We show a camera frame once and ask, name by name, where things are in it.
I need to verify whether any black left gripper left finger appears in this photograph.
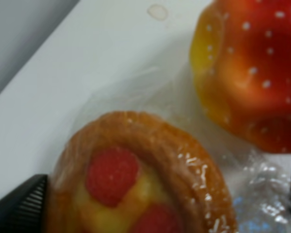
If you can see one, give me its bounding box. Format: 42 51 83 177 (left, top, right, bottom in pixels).
0 174 48 233

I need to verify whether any red multicolour squishy ball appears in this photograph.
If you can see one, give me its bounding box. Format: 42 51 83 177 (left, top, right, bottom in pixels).
190 0 291 153

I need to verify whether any fruit tart pastry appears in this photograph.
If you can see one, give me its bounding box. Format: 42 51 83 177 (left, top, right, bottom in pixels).
45 65 291 233

